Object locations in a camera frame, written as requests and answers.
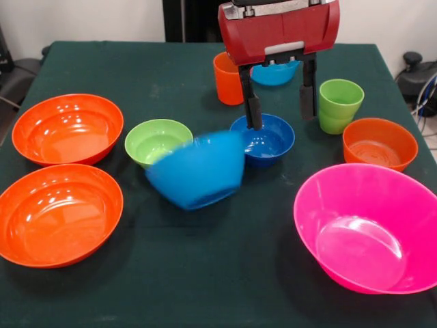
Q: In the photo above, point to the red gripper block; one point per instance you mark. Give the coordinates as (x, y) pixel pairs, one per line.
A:
(280, 34)

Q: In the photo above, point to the large pink bowl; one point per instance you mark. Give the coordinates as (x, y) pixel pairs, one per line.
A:
(362, 212)

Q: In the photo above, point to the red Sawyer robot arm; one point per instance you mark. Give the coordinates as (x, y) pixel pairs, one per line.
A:
(273, 7)

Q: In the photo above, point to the small light blue bowl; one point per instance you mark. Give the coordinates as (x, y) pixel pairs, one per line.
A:
(273, 77)

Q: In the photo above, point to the dark blue bowl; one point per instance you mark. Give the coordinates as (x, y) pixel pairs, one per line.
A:
(269, 147)

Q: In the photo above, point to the green cup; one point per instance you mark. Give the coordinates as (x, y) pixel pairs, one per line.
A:
(336, 116)

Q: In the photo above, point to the orange cup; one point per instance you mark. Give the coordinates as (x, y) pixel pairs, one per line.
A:
(227, 85)

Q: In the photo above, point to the small orange bowl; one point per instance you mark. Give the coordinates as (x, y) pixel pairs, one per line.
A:
(379, 136)

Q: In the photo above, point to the large light blue bowl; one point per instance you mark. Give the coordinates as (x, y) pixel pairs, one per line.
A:
(198, 171)

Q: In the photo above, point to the green bowl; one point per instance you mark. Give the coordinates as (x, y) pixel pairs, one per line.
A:
(150, 143)

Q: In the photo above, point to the dark green table cloth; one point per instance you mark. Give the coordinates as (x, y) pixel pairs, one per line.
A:
(239, 273)

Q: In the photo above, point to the large orange bowl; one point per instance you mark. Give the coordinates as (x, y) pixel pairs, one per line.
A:
(68, 136)
(58, 222)

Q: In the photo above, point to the grey pedestal foot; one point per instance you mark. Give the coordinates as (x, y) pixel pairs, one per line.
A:
(414, 77)
(17, 78)

